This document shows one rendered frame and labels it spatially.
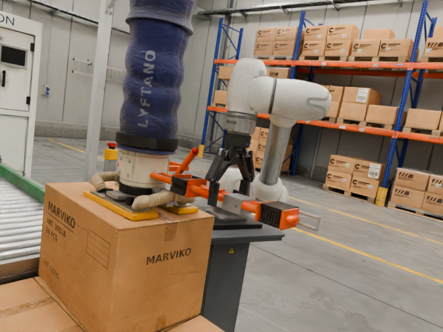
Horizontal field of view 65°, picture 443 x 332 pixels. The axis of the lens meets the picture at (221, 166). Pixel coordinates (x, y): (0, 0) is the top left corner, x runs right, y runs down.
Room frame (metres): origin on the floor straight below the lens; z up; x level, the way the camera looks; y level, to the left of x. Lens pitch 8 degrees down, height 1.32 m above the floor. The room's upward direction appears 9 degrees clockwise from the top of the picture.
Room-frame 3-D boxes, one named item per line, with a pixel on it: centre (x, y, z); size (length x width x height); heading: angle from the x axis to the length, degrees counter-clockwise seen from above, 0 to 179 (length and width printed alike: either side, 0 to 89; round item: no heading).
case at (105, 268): (1.33, 0.35, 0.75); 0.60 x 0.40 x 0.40; 47
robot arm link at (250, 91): (1.02, -0.05, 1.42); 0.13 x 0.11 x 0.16; 86
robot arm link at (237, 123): (1.02, -0.03, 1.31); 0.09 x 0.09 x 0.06
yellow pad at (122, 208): (1.21, 0.34, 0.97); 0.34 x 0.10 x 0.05; 49
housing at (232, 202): (0.98, -0.07, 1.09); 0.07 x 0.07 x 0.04; 49
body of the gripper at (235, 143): (1.02, -0.03, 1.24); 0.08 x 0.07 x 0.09; 139
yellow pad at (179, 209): (1.35, 0.22, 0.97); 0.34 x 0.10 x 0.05; 49
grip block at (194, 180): (1.12, 0.10, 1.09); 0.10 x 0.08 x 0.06; 139
